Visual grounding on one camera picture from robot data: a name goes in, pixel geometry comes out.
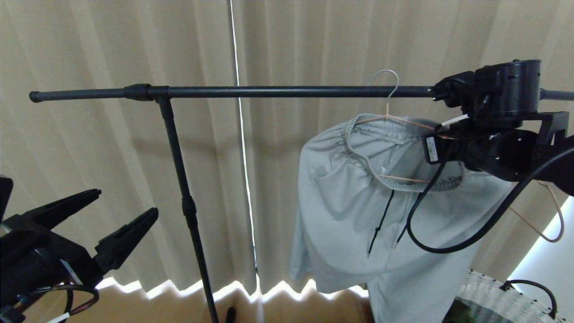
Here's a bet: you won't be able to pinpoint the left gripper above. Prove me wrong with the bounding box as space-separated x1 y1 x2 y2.
0 188 159 310

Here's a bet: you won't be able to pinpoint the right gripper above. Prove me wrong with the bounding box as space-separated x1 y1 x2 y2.
422 130 541 182

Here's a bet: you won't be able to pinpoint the pink clothes hanger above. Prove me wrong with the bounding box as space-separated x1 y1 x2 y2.
509 179 565 244
354 70 456 183

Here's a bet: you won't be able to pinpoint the pale grey shorts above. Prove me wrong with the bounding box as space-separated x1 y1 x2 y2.
289 113 516 323

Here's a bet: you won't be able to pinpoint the white laundry basket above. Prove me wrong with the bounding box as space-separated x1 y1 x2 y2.
455 269 568 323

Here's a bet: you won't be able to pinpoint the black clothes rack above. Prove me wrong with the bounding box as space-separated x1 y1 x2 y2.
29 84 574 323

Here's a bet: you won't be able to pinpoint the beige curtain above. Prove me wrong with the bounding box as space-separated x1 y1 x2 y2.
0 0 574 302

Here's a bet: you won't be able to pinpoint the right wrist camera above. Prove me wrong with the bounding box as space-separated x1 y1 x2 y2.
433 72 477 109

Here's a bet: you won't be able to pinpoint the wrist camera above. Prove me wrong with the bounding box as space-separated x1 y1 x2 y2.
0 176 14 223
433 72 477 109

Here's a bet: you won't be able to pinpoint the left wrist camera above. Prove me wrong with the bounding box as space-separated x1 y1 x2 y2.
0 176 14 223

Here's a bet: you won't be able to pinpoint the black cable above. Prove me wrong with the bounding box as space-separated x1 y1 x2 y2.
406 96 574 254

